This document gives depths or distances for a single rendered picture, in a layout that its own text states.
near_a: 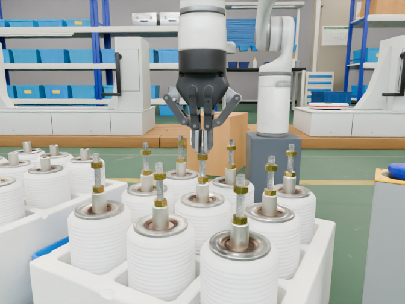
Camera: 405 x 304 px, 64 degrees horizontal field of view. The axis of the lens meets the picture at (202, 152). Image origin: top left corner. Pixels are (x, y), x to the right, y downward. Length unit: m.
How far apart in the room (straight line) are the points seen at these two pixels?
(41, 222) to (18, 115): 2.12
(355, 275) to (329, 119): 1.79
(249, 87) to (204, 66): 8.33
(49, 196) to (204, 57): 0.49
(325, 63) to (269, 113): 5.96
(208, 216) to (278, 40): 0.58
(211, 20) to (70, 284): 0.42
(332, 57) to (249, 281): 6.64
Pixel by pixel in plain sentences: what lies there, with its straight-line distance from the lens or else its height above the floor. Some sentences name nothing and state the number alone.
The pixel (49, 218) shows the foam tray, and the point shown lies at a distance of 0.77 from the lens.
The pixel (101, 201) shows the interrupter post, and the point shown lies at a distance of 0.53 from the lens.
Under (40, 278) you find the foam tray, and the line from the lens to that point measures 0.57.
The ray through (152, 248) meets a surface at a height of 0.24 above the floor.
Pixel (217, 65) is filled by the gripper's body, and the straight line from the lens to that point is 0.50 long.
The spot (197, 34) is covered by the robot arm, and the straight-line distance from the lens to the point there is 0.50.
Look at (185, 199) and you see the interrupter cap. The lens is 0.56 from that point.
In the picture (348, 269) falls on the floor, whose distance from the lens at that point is 0.92.
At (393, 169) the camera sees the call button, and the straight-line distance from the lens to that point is 0.53.
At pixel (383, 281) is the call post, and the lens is 0.57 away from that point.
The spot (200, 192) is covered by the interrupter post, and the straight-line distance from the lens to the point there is 0.55.
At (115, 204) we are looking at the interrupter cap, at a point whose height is 0.25.
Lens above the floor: 0.44
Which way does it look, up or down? 11 degrees down
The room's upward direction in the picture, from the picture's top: straight up
